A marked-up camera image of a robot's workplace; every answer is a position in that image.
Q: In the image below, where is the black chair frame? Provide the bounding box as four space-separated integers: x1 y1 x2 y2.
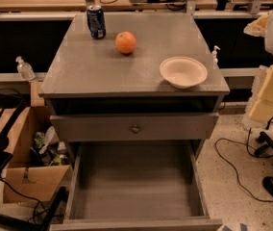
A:
0 88 68 231

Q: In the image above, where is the small white pump bottle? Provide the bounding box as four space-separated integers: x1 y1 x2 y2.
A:
211 45 220 64

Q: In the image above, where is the black floor stand leg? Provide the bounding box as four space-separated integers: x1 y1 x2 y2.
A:
254 132 273 156

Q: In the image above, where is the orange fruit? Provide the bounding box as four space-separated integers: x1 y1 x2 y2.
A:
115 31 137 54

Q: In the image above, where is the grey wooden drawer cabinet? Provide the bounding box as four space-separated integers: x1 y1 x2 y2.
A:
40 13 229 153

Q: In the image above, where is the clear sanitizer pump bottle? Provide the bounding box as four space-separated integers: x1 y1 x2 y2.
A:
15 56 36 81

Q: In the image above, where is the grey drawer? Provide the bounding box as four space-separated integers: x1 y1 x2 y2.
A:
50 113 218 141
50 141 222 231

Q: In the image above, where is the blue soda can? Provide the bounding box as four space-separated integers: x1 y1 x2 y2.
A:
87 5 106 39

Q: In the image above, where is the grey top drawer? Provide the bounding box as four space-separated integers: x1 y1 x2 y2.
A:
50 113 218 141

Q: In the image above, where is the open cardboard box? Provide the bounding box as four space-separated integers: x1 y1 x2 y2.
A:
3 107 72 203

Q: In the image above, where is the white paper bowl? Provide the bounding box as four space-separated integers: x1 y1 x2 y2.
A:
160 57 208 89

